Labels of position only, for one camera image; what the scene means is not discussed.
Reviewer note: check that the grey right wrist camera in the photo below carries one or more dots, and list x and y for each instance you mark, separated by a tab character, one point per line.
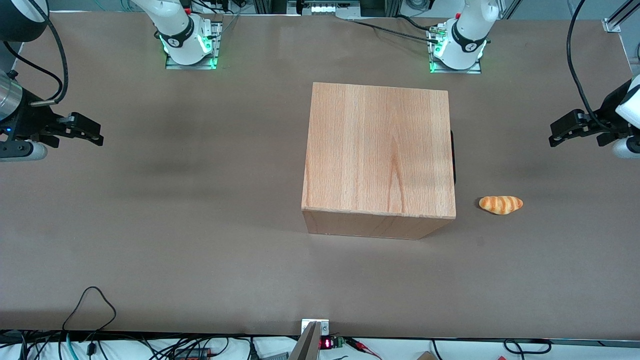
22	151

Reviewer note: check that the brown cardboard piece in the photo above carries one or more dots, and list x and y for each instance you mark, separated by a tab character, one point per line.
425	356

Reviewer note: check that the camera mount beam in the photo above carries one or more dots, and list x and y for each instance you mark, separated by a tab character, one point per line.
306	347

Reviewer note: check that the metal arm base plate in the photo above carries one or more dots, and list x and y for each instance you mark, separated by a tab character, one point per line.
172	63
475	69

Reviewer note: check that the light wooden drawer cabinet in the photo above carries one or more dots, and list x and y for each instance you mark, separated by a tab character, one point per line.
375	150

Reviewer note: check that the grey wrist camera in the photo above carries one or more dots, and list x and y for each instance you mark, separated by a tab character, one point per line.
22	151
627	148

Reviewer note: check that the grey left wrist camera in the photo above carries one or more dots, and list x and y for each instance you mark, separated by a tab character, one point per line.
627	148

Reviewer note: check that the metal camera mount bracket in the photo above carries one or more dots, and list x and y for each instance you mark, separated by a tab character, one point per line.
324	326

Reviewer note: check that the red digit display module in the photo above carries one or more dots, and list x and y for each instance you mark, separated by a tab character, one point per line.
327	343

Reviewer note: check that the toy croissant bread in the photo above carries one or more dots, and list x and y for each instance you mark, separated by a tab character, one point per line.
501	204

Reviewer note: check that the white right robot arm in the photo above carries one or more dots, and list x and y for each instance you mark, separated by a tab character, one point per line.
180	30

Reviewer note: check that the white power strip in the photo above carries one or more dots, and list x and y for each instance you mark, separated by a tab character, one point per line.
325	7

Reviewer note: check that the aluminium frame corner bracket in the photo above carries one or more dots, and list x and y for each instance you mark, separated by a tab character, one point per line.
617	22

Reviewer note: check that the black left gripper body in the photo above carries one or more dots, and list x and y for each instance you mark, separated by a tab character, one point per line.
606	121

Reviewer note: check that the red alligator clip leads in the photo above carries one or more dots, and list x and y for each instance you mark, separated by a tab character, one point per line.
362	346

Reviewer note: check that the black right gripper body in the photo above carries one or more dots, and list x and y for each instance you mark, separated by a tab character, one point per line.
31	123

